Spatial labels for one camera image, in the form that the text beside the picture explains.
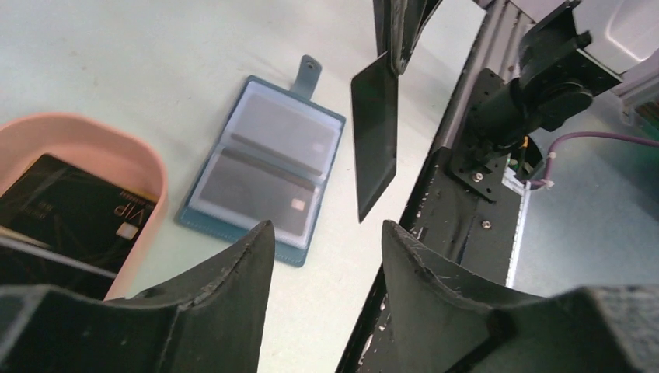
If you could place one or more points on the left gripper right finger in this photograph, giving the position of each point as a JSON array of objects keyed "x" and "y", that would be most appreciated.
[{"x": 445, "y": 318}]

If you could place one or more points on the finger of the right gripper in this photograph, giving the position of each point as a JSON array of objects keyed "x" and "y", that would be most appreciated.
[{"x": 398, "y": 26}]

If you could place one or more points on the blue card holder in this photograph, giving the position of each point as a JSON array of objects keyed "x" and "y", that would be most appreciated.
[{"x": 271, "y": 162}]

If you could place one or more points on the pink oval tray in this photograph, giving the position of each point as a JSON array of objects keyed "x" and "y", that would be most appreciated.
[{"x": 97, "y": 148}]

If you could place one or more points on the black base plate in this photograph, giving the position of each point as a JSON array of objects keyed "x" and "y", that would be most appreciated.
[{"x": 451, "y": 220}]

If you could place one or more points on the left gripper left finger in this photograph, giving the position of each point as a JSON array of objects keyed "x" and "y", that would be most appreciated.
[{"x": 209, "y": 318}]

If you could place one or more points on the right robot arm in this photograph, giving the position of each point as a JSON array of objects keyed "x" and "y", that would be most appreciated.
[{"x": 575, "y": 53}]

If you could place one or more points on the aluminium frame rail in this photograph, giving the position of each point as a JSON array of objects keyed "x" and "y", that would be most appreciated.
[{"x": 495, "y": 48}]

